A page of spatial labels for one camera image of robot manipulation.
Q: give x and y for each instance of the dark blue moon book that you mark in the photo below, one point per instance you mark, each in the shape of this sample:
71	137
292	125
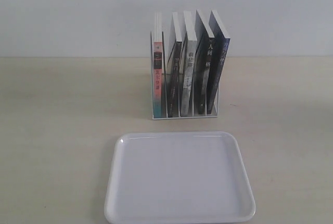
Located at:
220	48

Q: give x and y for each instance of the grey white spine book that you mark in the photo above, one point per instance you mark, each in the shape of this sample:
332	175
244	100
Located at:
189	53

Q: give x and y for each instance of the pink and teal book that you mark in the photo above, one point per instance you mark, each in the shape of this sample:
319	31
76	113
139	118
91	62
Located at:
157	45

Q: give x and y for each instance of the black spine book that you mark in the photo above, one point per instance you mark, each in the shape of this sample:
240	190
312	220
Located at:
173	64

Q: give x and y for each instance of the black book white title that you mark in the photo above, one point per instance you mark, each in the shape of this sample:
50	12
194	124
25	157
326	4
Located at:
205	37

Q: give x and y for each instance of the white plastic tray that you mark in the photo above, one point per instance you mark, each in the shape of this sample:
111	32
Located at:
178	177

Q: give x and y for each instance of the white wire book rack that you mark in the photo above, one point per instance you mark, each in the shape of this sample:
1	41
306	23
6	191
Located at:
193	111

